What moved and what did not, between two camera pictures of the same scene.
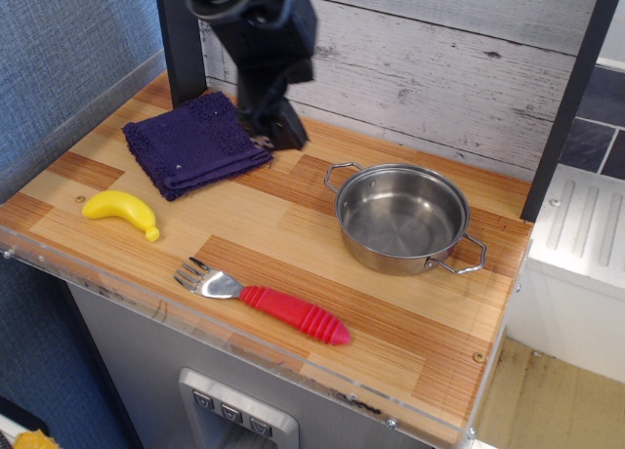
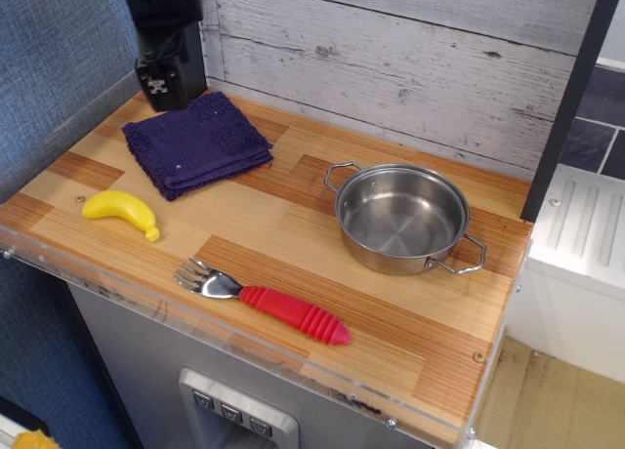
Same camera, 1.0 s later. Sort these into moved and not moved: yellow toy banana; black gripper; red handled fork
Moved: black gripper
Not moved: red handled fork; yellow toy banana
